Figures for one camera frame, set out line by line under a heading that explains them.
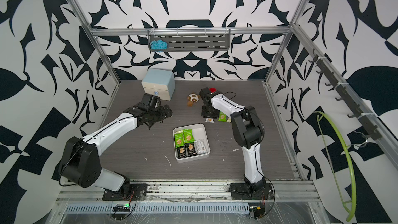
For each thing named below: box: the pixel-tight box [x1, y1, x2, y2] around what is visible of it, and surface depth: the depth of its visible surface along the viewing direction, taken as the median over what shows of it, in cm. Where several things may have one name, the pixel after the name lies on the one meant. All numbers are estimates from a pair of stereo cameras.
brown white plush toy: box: [187, 92, 200, 107], surface depth 109 cm
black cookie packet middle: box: [184, 142, 197, 157], surface depth 87 cm
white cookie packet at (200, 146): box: [194, 139, 208, 155], surface depth 89 cm
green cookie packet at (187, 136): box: [182, 129, 195, 144], surface depth 91 cm
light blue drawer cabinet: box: [140, 68, 176, 102], surface depth 103 cm
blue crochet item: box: [150, 39, 169, 53], surface depth 93 cm
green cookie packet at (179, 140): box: [174, 132, 186, 149], surface depth 89 cm
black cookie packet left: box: [175, 145, 187, 159], surface depth 85 cm
